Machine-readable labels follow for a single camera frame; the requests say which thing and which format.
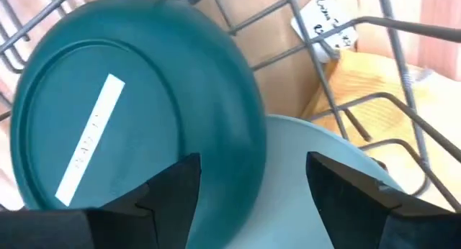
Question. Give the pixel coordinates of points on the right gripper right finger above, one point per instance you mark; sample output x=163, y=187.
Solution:
x=378, y=224

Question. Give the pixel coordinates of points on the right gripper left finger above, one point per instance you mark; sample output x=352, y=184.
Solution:
x=108, y=231

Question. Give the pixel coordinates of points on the large grey plate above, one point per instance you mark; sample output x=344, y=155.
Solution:
x=288, y=191

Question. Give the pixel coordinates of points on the small teal plate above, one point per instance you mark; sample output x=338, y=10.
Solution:
x=144, y=98

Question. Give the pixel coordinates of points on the orange folded towel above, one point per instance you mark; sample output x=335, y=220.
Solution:
x=374, y=87

